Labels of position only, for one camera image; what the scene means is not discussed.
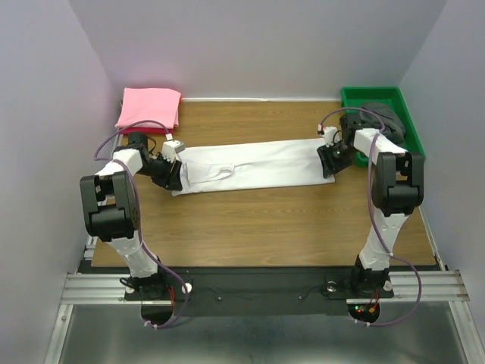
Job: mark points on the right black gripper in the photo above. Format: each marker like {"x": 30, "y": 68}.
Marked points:
{"x": 324, "y": 155}

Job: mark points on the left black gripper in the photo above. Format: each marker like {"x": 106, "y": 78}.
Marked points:
{"x": 171, "y": 181}

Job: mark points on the white t shirt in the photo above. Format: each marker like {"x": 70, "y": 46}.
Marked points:
{"x": 287, "y": 163}

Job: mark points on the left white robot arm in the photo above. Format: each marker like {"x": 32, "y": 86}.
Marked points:
{"x": 111, "y": 208}

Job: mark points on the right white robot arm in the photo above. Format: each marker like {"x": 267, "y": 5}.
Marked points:
{"x": 395, "y": 189}

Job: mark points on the dark grey t shirt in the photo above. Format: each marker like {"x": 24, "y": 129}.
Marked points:
{"x": 394, "y": 128}

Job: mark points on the pink folded t shirt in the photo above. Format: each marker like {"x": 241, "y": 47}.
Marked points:
{"x": 154, "y": 104}

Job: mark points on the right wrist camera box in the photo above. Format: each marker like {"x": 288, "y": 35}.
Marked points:
{"x": 328, "y": 133}

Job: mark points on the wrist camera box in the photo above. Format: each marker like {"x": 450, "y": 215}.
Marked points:
{"x": 171, "y": 148}
{"x": 328, "y": 133}

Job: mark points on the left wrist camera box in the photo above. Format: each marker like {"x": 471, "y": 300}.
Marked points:
{"x": 171, "y": 148}

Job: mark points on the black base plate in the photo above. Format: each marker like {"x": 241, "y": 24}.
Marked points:
{"x": 197, "y": 292}

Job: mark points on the aluminium frame rail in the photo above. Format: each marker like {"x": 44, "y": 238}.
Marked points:
{"x": 437, "y": 286}

